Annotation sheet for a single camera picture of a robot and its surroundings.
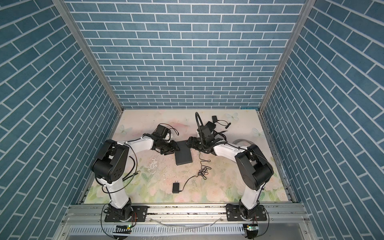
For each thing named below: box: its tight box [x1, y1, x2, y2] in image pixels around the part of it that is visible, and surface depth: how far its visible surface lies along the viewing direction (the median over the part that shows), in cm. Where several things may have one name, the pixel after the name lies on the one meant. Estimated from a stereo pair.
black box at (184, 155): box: [175, 140, 193, 166], surface depth 95 cm
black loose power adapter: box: [172, 180, 180, 194], surface depth 82 cm
